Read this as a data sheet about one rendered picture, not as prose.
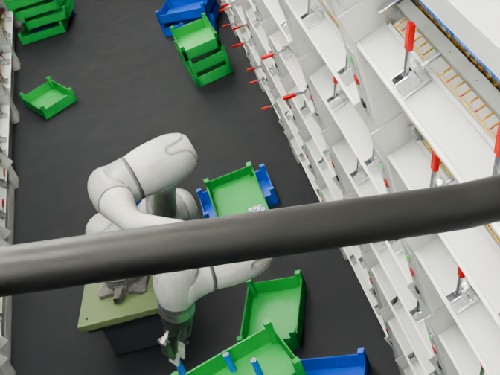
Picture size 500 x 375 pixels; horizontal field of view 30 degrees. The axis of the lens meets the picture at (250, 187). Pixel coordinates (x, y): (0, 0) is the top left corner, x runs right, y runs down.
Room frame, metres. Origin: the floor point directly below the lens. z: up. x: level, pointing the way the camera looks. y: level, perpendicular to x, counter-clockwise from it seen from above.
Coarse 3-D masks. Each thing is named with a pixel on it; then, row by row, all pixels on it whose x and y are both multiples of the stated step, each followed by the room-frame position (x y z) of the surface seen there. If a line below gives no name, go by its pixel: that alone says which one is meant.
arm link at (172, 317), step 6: (192, 306) 1.70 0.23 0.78; (162, 312) 1.71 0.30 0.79; (168, 312) 1.69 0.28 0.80; (174, 312) 1.69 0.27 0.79; (180, 312) 1.68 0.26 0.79; (186, 312) 1.69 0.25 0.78; (192, 312) 1.71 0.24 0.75; (168, 318) 1.70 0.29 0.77; (174, 318) 1.69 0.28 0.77; (180, 318) 1.69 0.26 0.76; (186, 318) 1.70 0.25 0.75
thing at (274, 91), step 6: (270, 90) 3.28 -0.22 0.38; (276, 90) 3.28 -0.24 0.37; (276, 96) 3.28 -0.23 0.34; (282, 102) 3.24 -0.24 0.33; (282, 108) 3.20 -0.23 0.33; (288, 114) 3.10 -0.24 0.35; (288, 120) 3.09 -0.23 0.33; (294, 126) 3.03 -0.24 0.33; (294, 132) 2.99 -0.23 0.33; (300, 138) 2.93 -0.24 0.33; (300, 144) 2.90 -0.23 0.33; (306, 156) 2.81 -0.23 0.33
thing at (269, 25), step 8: (264, 24) 2.58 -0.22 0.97; (272, 24) 2.58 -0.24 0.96; (272, 32) 2.58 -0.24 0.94; (280, 32) 2.56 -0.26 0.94; (272, 40) 2.54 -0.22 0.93; (280, 40) 2.51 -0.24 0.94; (280, 48) 2.47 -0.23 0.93; (280, 56) 2.43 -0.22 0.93; (288, 64) 2.36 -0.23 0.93; (296, 64) 2.33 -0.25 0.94; (296, 72) 2.29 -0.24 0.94; (296, 80) 2.26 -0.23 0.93; (304, 80) 2.23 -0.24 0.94; (304, 88) 2.19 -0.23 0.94; (304, 96) 2.16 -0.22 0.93; (312, 104) 2.10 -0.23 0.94; (312, 112) 1.98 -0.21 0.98
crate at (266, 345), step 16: (256, 336) 1.89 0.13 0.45; (272, 336) 1.88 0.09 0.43; (224, 352) 1.87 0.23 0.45; (240, 352) 1.88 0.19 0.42; (256, 352) 1.88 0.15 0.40; (272, 352) 1.86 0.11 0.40; (288, 352) 1.81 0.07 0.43; (208, 368) 1.86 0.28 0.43; (224, 368) 1.87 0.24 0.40; (240, 368) 1.84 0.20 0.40; (272, 368) 1.80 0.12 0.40; (288, 368) 1.78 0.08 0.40
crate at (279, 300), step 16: (256, 288) 2.59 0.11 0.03; (272, 288) 2.57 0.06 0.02; (288, 288) 2.55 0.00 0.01; (304, 288) 2.51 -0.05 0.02; (256, 304) 2.53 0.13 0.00; (272, 304) 2.50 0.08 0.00; (288, 304) 2.47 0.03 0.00; (304, 304) 2.44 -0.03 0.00; (256, 320) 2.46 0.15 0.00; (272, 320) 2.43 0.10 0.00; (288, 320) 2.40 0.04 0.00; (240, 336) 2.32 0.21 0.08; (288, 336) 2.32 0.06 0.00
